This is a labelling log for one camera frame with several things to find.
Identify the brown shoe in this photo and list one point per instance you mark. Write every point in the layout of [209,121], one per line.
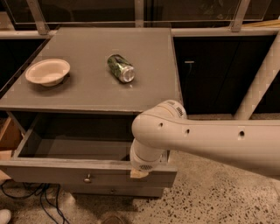
[113,219]

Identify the green soda can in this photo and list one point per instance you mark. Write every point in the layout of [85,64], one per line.
[121,68]

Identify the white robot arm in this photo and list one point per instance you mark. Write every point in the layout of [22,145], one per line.
[251,145]

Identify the wooden furniture piece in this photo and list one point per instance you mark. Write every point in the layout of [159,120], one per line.
[10,137]

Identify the metal glass railing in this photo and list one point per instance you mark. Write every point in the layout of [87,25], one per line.
[40,19]

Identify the grey drawer cabinet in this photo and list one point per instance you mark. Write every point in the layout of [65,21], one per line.
[90,88]

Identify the grey top drawer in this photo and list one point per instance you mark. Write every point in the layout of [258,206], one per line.
[81,150]

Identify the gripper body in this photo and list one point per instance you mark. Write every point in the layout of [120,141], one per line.
[143,164]

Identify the white paper bowl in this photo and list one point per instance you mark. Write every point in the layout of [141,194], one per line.
[48,72]

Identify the white shoe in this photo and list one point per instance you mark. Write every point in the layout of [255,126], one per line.
[5,216]

